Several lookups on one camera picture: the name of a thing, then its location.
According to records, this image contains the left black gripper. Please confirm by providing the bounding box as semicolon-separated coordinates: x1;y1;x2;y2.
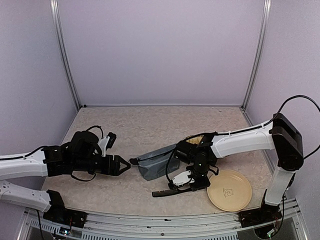
73;154;131;176

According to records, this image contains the grey zip pouch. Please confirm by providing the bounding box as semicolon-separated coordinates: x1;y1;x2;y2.
129;144;176;181

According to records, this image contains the black plastic comb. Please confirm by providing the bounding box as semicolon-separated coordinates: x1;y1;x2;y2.
152;188;192;198

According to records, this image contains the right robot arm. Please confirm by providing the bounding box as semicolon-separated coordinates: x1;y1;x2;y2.
169;113;304;222

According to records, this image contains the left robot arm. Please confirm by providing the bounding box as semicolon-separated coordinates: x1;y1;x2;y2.
0;130;131;223

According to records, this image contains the beige round plate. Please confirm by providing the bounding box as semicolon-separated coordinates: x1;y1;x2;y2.
206;170;252;212

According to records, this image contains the woven bamboo tray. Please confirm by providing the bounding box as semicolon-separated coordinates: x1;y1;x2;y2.
185;135;204;145

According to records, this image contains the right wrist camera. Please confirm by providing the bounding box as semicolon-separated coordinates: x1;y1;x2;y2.
168;170;195;190

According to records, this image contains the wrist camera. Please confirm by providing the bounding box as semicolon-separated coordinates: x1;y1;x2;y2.
168;170;195;190
98;132;117;157

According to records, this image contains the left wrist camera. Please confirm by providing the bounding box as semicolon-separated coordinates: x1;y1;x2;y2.
98;132;117;157

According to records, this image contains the front aluminium rail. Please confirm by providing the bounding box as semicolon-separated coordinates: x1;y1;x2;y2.
16;194;310;240

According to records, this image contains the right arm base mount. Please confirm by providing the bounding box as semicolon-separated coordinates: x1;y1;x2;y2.
238;200;283;228

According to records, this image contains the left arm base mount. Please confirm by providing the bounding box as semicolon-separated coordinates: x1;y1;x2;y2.
43;190;88;229

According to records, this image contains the left aluminium frame post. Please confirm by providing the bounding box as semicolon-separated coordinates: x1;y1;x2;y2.
50;0;82;111

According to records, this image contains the aluminium frame post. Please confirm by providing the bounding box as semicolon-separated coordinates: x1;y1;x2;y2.
50;0;82;111
241;0;272;112

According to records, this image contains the right aluminium frame post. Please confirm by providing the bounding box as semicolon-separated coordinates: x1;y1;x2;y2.
241;0;272;112

